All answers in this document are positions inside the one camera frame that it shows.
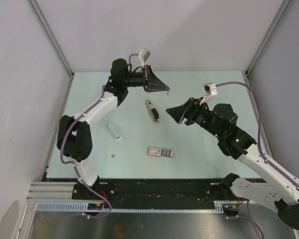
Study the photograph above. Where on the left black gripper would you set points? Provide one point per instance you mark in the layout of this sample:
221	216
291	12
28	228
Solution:
152	83

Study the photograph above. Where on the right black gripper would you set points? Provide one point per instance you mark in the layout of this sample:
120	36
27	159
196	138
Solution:
179	113

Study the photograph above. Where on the red white staple box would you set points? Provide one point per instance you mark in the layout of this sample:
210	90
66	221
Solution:
160	152

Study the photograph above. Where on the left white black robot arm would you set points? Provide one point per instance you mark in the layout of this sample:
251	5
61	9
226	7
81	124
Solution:
74	139

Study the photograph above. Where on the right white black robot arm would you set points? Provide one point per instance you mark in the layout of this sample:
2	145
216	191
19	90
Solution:
282	194

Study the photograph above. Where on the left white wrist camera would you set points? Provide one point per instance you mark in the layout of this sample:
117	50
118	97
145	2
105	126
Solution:
143	56

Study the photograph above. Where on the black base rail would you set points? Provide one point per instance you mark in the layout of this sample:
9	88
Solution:
164	194

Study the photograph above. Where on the aluminium frame rails left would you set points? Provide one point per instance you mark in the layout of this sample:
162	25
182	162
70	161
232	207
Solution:
50	191

